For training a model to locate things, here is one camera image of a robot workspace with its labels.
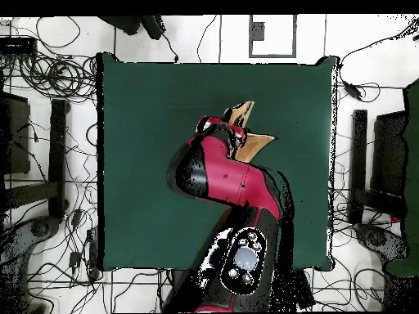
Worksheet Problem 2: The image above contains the tan terry towel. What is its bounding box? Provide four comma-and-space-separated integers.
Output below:
222, 100, 278, 164

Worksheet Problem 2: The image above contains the black flat panel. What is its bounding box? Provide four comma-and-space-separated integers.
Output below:
371, 110, 408, 197
0, 92, 31, 175

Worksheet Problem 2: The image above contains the dark green table cloth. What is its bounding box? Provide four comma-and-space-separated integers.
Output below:
97, 52, 338, 272

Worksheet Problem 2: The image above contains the small grey box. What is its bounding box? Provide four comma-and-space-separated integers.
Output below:
251, 21, 265, 42

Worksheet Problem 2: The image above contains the person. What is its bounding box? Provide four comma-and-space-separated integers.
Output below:
97, 15, 167, 41

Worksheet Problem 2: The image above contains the black power adapter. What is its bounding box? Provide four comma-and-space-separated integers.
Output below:
342, 81, 363, 101

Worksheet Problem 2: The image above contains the grey chair base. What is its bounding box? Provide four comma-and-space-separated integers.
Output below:
0, 215, 61, 266
354, 223, 410, 266

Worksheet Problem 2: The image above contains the green cloth sheet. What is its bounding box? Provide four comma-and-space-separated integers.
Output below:
384, 76, 419, 277

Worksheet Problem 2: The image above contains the black electronics box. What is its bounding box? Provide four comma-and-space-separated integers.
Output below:
0, 36, 38, 56

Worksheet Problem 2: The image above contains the grey square floor frame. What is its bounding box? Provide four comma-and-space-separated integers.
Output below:
248, 14, 298, 59

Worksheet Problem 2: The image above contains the coiled black cable bundle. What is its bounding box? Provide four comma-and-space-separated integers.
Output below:
19, 53, 99, 99

